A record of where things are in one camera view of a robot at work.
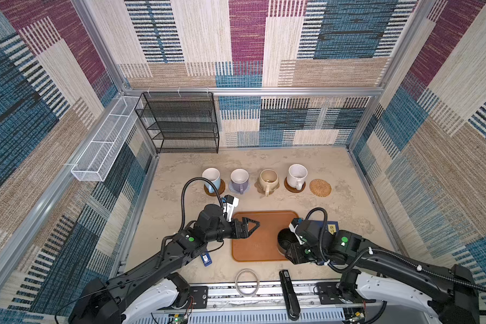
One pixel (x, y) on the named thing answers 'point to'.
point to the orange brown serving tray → (262, 244)
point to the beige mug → (268, 180)
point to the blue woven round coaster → (235, 191)
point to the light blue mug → (212, 175)
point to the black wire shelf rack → (181, 122)
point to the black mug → (285, 237)
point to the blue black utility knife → (206, 258)
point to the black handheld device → (291, 298)
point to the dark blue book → (332, 227)
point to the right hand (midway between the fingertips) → (293, 258)
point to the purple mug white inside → (239, 178)
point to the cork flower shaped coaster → (256, 185)
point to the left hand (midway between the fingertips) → (253, 223)
